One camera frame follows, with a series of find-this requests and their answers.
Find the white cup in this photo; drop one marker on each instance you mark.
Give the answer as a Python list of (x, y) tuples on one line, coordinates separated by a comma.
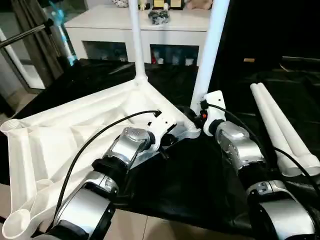
[(189, 61)]

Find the white plastic table leg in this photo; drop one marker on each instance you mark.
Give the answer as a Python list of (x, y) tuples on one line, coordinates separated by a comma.
[(138, 37), (272, 125), (212, 50), (290, 125)]

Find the small yellow label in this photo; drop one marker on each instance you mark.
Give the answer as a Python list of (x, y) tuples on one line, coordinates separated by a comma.
[(249, 60)]

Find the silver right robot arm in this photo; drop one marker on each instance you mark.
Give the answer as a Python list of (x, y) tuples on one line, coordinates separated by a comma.
[(237, 140)]

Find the clear bag of dark items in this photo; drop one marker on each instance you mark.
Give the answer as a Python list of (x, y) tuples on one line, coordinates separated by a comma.
[(160, 17)]

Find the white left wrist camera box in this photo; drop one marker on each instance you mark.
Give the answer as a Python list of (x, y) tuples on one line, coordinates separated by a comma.
[(160, 122)]

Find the black plastic mat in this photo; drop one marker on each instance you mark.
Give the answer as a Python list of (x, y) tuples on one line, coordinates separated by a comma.
[(187, 180)]

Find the white round pipe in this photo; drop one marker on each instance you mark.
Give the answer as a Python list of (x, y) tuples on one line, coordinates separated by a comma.
[(17, 60)]

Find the grey brown curtain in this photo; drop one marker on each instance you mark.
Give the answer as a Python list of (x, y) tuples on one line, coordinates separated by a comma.
[(37, 42)]

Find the red and white bottle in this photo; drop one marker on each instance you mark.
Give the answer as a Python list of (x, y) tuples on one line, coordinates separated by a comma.
[(154, 57)]

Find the white sideboard cabinet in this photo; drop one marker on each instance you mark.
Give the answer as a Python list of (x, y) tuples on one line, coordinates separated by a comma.
[(105, 27)]

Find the grey metal pole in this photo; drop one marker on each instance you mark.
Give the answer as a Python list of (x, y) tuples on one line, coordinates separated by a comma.
[(25, 35)]

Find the white plastic table top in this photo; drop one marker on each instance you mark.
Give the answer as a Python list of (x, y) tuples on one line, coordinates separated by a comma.
[(62, 140)]

